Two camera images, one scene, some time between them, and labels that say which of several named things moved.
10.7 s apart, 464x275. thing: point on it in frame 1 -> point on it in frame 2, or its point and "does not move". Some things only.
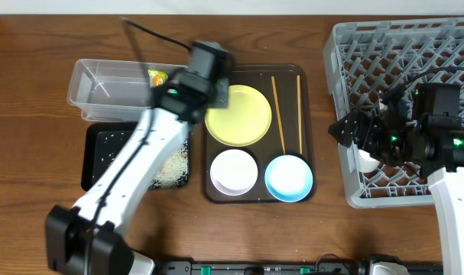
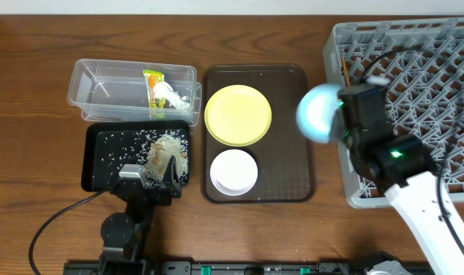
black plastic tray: x=104 y=141 does not move
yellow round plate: x=246 y=120 does not move
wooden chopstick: x=278 y=113 -> x=346 y=71
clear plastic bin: x=113 y=90 does not move
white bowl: x=233 y=173 does not move
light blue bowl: x=288 y=178 -> x=314 y=111
